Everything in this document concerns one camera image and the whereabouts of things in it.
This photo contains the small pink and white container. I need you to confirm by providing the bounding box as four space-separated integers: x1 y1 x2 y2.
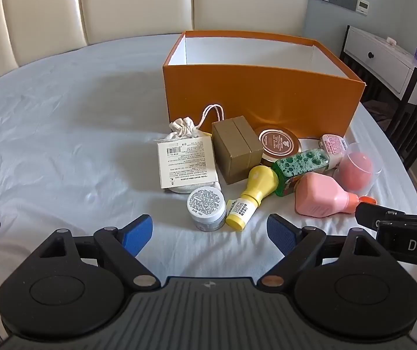
318 133 348 169

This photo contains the cream padded headboard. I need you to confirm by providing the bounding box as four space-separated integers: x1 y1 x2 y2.
0 0 313 89

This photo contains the orange cardboard box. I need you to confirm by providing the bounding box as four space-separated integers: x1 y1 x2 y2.
162 31 367 144

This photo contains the pink makeup sponge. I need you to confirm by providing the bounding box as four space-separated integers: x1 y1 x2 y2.
337 152 375 190

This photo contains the green bubbly bottle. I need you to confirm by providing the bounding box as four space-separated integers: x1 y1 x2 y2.
272 148 331 198

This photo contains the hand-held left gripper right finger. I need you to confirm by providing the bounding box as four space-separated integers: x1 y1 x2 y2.
261 213 388 287

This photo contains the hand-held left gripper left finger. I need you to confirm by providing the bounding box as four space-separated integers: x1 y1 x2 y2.
35 215 160 287

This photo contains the light grey bed sheet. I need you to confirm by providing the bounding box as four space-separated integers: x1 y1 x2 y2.
0 33 417 350

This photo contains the yellow bulb-shaped bottle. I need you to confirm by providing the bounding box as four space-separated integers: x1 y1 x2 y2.
225 165 275 231

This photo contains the white drawstring pouch with tag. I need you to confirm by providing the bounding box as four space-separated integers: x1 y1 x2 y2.
156 104 225 195

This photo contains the pink bottle with orange cap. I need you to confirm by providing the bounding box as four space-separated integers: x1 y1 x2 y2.
295 172 377 218

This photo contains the small brown cardboard box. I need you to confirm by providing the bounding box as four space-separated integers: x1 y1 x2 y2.
212 115 265 185

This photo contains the clear plastic cup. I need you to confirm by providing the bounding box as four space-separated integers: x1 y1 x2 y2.
334 142 383 196

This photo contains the black slatted frame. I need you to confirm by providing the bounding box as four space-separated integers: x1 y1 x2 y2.
340 24 417 171

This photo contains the small white jar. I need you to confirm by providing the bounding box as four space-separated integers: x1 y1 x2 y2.
187 186 227 233

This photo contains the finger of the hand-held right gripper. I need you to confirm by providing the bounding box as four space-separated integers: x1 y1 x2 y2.
355 203 417 227

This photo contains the round tin with brown label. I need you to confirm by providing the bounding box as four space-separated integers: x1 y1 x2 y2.
256 125 302 167

